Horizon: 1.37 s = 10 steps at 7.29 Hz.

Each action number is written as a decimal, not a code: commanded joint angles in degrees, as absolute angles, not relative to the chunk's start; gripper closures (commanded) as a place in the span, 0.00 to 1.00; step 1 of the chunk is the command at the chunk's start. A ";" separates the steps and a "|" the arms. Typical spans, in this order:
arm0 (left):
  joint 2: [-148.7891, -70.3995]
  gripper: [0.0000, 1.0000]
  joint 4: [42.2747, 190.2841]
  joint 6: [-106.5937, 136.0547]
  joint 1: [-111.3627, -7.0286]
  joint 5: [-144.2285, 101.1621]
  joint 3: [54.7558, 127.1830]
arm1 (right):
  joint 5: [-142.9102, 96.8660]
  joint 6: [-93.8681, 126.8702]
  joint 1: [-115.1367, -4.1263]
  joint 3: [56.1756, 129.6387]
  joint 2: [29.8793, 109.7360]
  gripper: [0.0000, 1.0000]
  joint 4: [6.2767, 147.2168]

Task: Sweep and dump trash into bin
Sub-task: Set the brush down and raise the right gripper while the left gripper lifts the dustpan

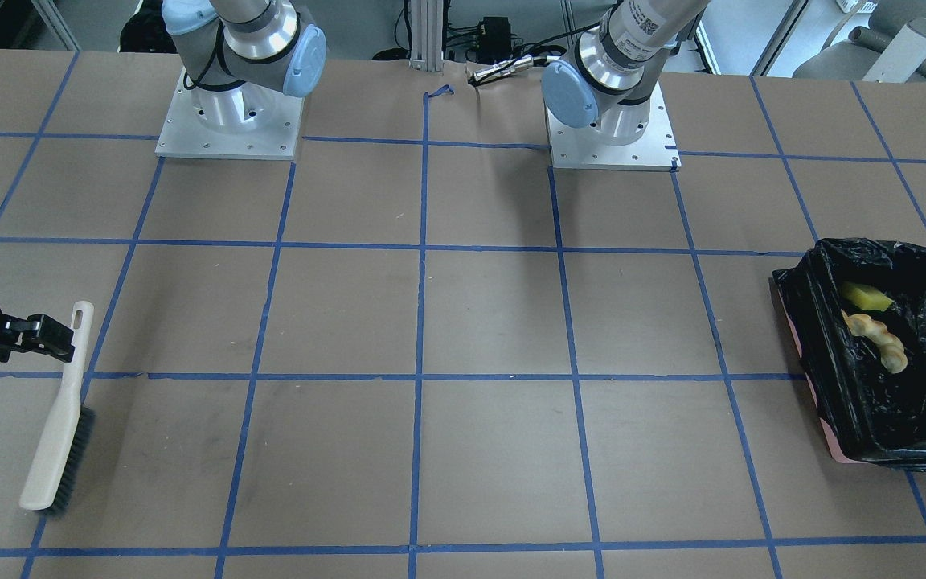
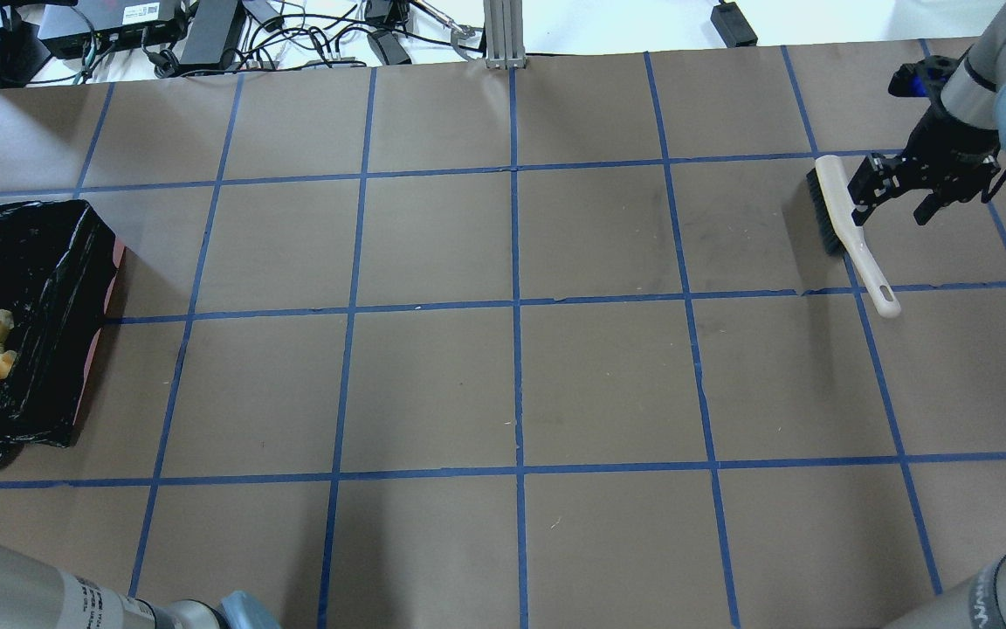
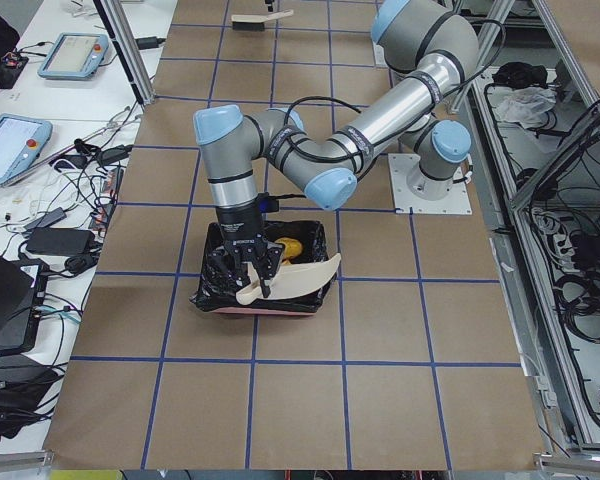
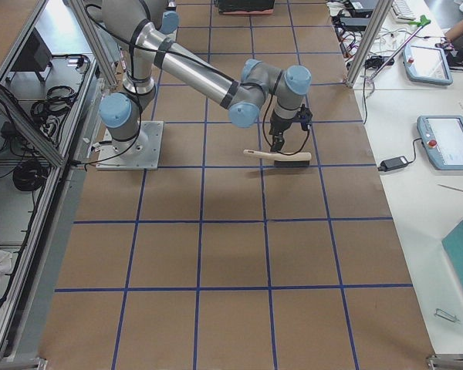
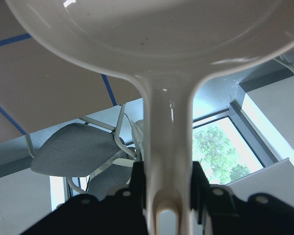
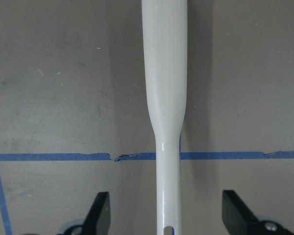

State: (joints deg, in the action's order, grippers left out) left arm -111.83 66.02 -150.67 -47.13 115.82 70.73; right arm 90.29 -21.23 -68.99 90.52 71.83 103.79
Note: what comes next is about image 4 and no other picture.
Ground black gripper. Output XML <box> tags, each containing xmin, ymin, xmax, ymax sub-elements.
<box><xmin>269</xmin><ymin>113</ymin><xmax>295</xmax><ymax>153</ymax></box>

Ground beige hand brush black bristles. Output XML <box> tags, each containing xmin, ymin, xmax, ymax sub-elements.
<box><xmin>243</xmin><ymin>150</ymin><xmax>312</xmax><ymax>167</ymax></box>

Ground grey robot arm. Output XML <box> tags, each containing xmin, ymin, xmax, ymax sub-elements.
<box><xmin>101</xmin><ymin>1</ymin><xmax>312</xmax><ymax>162</ymax></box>

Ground bin with black bag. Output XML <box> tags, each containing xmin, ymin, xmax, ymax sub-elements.
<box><xmin>214</xmin><ymin>0</ymin><xmax>275</xmax><ymax>15</ymax></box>

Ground black power adapter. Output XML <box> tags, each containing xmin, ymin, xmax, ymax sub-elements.
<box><xmin>378</xmin><ymin>156</ymin><xmax>409</xmax><ymax>172</ymax></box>

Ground blue teach pendant far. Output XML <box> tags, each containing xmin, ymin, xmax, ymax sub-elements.
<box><xmin>402</xmin><ymin>44</ymin><xmax>453</xmax><ymax>86</ymax></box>

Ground blue teach pendant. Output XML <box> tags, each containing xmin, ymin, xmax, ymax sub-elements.
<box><xmin>417</xmin><ymin>116</ymin><xmax>463</xmax><ymax>170</ymax></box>
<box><xmin>402</xmin><ymin>44</ymin><xmax>453</xmax><ymax>86</ymax></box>

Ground blue teach pendant near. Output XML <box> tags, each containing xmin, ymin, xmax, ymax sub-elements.
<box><xmin>417</xmin><ymin>116</ymin><xmax>463</xmax><ymax>170</ymax></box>

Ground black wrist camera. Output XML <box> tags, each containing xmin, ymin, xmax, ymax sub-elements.
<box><xmin>296</xmin><ymin>104</ymin><xmax>313</xmax><ymax>132</ymax></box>

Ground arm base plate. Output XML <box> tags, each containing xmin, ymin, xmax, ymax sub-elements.
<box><xmin>96</xmin><ymin>121</ymin><xmax>164</xmax><ymax>170</ymax></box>

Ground aluminium frame post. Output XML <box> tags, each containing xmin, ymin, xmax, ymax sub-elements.
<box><xmin>345</xmin><ymin>0</ymin><xmax>392</xmax><ymax>88</ymax></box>

